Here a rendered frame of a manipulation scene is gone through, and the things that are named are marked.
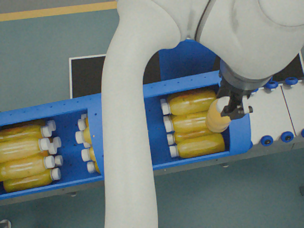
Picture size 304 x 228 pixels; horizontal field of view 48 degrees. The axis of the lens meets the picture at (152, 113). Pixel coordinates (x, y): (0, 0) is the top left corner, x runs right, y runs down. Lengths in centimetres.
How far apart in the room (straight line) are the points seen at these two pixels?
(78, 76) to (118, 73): 185
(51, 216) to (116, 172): 194
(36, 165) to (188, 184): 125
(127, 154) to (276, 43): 22
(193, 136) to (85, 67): 125
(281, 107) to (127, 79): 102
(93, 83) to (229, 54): 181
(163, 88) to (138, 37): 61
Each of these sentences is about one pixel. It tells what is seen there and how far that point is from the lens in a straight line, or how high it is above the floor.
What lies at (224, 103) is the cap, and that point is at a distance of 82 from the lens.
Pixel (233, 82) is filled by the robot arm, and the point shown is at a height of 167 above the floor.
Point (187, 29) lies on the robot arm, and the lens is 48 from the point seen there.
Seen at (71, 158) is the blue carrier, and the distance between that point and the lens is 130.
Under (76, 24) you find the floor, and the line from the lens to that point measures 262.
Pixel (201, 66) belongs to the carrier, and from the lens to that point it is 158.
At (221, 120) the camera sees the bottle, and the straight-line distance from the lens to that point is 85.
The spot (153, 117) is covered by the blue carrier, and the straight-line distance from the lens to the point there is 127.
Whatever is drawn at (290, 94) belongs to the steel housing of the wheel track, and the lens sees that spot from 142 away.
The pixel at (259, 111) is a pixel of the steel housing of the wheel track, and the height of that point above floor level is 93.
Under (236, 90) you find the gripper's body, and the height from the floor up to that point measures 163.
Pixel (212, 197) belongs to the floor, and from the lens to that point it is 222.
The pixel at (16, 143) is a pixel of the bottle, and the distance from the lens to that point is 115.
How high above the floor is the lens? 220
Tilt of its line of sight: 75 degrees down
